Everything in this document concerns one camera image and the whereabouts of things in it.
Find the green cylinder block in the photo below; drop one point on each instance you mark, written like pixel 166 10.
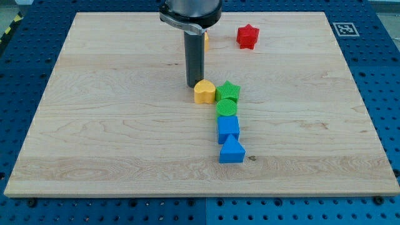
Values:
pixel 226 107

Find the white fiducial marker tag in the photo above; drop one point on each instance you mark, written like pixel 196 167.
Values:
pixel 345 29

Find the blue cube block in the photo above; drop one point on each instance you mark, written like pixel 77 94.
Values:
pixel 227 125

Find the red star block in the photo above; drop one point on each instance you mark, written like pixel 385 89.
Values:
pixel 247 36

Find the blue triangle block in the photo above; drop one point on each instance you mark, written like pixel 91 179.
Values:
pixel 232 151

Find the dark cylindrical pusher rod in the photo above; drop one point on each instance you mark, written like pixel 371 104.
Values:
pixel 194 56

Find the yellow heart block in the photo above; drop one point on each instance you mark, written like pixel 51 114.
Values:
pixel 204 92

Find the yellow hexagon block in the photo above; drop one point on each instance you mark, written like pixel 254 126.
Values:
pixel 206 42

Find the light wooden board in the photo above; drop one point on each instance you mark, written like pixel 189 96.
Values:
pixel 117 120

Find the green star block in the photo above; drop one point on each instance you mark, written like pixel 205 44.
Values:
pixel 228 91

